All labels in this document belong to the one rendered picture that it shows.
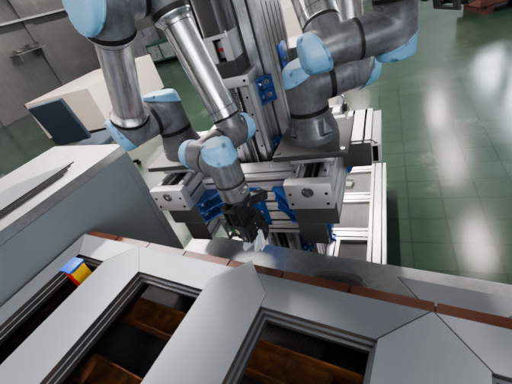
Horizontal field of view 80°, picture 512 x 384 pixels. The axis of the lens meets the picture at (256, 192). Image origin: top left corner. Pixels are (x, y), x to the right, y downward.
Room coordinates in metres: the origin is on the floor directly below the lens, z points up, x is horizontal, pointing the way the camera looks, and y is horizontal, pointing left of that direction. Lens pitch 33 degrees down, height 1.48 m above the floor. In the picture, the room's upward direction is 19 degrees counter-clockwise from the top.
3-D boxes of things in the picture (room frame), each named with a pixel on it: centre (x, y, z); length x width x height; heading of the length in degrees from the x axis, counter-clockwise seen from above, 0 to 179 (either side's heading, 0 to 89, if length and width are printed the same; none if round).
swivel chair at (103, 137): (3.67, 1.57, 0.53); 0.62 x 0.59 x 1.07; 143
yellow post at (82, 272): (0.86, 0.67, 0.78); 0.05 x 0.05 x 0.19; 52
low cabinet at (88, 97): (6.99, 2.36, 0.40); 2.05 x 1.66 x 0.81; 153
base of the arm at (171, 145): (1.11, 0.20, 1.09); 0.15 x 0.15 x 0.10
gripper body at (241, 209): (0.64, 0.05, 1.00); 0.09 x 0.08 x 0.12; 142
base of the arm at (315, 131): (0.86, -0.23, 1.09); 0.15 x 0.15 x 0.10
